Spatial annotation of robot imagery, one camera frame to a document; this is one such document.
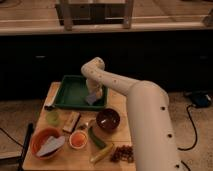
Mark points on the black table side bar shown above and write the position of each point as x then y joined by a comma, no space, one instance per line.
29,132

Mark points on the green cucumber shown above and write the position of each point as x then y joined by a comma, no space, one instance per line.
96,140

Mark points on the green plastic tray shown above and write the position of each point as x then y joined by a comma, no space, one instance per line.
72,94

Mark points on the wooden frame stand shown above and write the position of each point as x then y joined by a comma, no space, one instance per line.
71,13

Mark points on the brown grape bunch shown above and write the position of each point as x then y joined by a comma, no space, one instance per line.
123,153

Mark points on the grey cloth in bowl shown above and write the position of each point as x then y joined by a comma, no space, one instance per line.
50,145

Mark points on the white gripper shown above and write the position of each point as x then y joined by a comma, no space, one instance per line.
93,86

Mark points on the dark blue floor device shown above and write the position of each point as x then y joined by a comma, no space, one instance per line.
200,99

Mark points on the wooden block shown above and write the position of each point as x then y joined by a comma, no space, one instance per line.
71,121

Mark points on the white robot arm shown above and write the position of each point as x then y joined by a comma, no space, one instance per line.
149,121

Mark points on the yellow corn cob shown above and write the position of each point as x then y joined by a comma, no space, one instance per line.
101,153

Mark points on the green translucent cup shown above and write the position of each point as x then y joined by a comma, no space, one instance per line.
52,118

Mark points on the dark brown bowl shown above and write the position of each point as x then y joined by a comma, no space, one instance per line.
108,119

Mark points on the orange bowl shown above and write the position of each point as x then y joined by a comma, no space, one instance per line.
40,137

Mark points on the small white orange cup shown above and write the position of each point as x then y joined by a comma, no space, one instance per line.
78,139

